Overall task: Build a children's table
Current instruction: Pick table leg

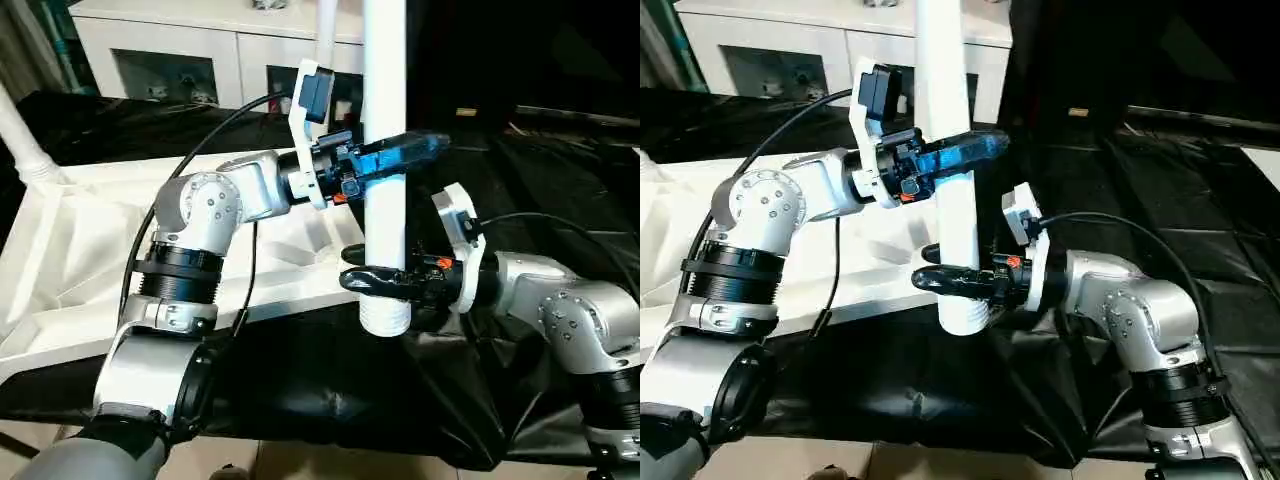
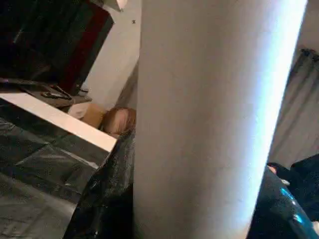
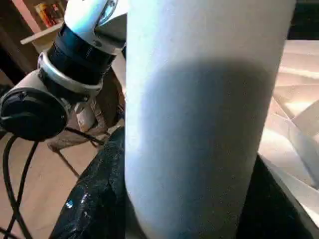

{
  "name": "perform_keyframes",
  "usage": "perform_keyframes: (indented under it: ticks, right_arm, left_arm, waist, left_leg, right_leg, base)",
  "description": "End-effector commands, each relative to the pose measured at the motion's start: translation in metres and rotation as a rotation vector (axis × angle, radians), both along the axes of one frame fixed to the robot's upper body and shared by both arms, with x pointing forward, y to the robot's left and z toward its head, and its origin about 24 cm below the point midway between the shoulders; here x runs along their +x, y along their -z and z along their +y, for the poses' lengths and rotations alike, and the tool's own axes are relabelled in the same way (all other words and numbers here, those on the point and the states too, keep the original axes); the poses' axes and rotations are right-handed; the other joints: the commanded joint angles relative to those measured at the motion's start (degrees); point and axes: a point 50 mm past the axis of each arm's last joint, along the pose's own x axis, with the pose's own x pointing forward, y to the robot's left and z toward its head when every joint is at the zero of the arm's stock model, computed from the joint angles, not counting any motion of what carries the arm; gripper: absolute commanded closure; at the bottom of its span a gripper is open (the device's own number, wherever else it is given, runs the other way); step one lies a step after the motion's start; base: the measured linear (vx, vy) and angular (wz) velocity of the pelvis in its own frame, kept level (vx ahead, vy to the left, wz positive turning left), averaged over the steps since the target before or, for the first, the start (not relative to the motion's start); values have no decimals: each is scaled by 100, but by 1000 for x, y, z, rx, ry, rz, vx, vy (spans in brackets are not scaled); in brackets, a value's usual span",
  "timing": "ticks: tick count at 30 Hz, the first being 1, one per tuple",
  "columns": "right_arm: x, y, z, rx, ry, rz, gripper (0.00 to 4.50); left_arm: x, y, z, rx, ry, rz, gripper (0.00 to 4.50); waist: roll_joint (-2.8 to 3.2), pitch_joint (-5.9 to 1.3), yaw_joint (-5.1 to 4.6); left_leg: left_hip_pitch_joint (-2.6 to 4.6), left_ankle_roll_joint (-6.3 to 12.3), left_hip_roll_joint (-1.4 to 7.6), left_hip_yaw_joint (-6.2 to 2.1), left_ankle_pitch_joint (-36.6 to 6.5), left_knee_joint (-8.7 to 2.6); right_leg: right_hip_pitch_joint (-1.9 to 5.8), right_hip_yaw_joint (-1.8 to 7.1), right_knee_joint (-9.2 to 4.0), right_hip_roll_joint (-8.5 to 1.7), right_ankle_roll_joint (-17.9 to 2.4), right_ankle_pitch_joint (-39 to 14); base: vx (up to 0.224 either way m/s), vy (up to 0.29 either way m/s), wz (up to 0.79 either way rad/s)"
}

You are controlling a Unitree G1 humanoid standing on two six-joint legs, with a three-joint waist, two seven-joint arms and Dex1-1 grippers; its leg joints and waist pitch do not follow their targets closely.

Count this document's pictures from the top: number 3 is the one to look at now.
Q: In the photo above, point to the white plastic table top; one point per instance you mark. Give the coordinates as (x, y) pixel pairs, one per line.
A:
(294, 109)

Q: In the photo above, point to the brown book shelf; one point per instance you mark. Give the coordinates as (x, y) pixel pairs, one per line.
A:
(42, 20)

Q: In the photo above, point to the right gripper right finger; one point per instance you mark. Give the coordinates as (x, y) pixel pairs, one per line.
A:
(279, 204)

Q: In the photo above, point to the white plastic table leg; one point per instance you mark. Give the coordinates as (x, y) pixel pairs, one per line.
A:
(199, 109)

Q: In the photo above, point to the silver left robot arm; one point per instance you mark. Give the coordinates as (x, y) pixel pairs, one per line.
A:
(65, 64)

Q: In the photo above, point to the black work table leg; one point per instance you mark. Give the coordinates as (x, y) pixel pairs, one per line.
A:
(67, 162)

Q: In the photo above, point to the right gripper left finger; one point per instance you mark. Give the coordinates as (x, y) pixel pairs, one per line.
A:
(94, 199)

